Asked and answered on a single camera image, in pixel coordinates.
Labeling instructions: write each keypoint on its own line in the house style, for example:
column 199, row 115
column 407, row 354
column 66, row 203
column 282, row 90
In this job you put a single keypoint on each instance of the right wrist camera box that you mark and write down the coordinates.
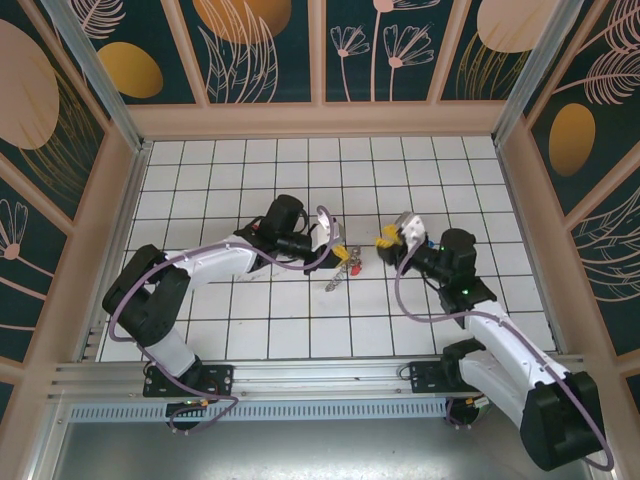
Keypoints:
column 412, row 230

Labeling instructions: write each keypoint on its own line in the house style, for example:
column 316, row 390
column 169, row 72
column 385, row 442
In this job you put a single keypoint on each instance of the grey metal sheet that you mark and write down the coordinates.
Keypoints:
column 320, row 450

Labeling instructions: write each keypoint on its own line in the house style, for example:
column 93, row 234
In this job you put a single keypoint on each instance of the grooved aluminium side rail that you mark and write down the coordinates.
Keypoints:
column 97, row 342

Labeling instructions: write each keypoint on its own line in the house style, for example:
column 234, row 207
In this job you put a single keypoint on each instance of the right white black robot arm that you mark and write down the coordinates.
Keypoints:
column 500, row 340

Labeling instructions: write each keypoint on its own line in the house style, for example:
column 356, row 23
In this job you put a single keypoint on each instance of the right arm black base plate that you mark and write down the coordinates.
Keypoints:
column 422, row 377

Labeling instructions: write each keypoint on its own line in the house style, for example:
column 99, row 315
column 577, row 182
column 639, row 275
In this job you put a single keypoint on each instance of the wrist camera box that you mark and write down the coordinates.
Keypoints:
column 327, row 230
column 412, row 230

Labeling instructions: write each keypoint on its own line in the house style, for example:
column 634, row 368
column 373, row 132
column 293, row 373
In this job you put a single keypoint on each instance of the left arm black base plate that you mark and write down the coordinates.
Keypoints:
column 220, row 377

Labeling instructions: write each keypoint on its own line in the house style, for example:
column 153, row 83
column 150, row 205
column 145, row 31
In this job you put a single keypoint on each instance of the aluminium mounting rail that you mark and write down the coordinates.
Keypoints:
column 325, row 377

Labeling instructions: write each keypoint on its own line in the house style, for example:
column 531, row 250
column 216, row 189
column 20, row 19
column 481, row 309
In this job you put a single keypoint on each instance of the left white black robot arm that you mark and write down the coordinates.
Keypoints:
column 210, row 260

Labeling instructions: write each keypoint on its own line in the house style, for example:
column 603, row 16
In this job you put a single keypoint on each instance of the aluminium corner post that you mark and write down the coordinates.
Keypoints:
column 97, row 75
column 537, row 75

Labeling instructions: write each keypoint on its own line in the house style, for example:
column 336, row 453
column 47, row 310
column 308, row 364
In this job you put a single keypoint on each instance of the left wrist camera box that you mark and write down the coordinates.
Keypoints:
column 327, row 230

